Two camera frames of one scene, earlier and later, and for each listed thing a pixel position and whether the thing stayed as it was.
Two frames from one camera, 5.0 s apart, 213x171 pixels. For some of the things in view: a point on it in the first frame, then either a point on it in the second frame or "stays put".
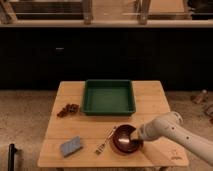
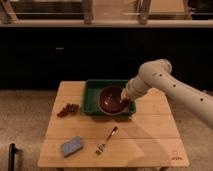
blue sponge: (71, 146) stays put
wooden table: (75, 140) stays put
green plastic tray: (108, 98) stays put
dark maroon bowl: (122, 141) to (109, 100)
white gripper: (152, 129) to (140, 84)
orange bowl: (112, 144) to (122, 111)
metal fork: (100, 148) stays put
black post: (11, 157) stays put
